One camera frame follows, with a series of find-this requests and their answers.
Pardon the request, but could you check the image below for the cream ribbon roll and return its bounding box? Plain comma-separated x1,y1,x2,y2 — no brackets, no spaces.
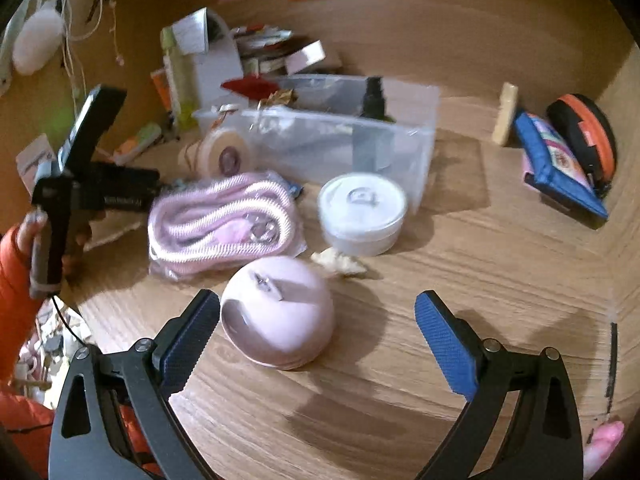
180,127,256,178

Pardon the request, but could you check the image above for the white paper bag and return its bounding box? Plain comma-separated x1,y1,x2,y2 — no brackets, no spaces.
192,40,246,111

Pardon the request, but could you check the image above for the wooden desktop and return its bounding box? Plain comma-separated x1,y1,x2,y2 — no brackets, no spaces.
65,85,636,480

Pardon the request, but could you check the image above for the stack of booklets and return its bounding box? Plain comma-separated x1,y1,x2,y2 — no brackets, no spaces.
232,25,311,76

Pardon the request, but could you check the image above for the white printed card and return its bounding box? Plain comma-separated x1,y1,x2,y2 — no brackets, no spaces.
15,134,58,196

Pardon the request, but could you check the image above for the orange jacket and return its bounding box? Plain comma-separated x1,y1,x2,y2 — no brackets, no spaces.
0,392,161,480

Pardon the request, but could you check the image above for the cream tube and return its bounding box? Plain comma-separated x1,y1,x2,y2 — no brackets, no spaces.
491,82,521,147

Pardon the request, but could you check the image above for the orange and green tube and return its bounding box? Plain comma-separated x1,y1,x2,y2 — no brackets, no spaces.
115,122,163,161

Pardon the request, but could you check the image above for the person's left forearm orange sleeve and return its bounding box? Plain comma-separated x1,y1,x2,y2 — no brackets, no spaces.
0,225,46,381

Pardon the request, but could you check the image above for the pink rope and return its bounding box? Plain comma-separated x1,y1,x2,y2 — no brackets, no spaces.
147,170,308,278

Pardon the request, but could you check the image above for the pink rounded object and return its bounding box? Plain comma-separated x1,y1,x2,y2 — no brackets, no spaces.
582,420,626,480

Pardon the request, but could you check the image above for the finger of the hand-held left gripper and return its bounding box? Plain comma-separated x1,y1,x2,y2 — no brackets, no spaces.
92,162,162,196

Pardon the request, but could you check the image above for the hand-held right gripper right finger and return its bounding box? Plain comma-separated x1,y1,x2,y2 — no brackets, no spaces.
414,290,585,480

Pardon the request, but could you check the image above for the person's left hand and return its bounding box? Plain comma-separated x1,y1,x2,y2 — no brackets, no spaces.
15,210,96,283

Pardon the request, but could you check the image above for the red pouch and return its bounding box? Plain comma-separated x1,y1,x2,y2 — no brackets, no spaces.
221,75,278,98

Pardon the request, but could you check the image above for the gold foil wrapper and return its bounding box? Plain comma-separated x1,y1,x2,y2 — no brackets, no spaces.
260,89,296,108

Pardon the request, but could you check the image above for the blue zip pouch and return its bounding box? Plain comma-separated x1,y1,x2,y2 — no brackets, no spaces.
515,111,610,220

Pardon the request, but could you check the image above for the white paper receipt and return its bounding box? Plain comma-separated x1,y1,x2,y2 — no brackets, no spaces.
172,8,208,56

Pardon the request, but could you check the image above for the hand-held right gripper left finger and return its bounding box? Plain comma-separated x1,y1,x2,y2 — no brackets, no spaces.
48,288,222,480

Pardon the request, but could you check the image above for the small orange box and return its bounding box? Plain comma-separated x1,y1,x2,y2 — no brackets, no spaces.
151,71,173,111

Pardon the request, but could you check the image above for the green spray bottle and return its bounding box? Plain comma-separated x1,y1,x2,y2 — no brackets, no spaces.
352,76,398,171

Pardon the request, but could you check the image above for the white cord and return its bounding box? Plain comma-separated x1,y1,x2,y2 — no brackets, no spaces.
57,0,121,101

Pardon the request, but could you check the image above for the black and orange round case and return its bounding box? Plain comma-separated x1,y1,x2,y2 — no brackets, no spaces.
545,93,617,196

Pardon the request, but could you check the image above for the white paper sheet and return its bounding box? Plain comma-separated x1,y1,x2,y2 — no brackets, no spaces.
85,210,151,251

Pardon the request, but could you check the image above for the green and clear carton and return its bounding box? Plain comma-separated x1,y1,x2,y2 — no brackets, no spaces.
161,27,198,128

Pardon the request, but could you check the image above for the clear plastic storage box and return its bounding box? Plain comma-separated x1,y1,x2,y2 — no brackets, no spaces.
192,74,441,216

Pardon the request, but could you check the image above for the black thin cable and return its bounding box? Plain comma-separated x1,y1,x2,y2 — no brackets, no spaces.
50,294,83,346

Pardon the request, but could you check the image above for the pink dome case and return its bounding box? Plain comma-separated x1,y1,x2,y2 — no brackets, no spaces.
220,256,335,371

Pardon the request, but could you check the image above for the white round container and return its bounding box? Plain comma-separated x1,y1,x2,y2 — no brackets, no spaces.
317,172,408,257

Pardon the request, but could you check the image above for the pink and white small box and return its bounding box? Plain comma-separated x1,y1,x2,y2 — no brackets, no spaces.
285,40,327,75

